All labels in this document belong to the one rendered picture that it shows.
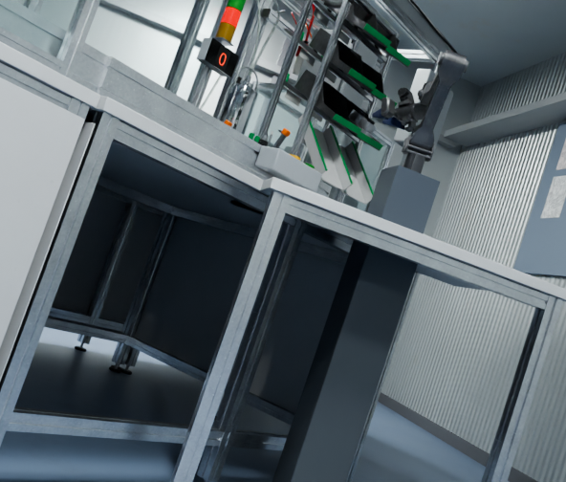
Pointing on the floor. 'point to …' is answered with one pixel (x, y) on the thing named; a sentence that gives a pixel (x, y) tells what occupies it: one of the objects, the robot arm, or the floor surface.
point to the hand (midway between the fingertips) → (385, 117)
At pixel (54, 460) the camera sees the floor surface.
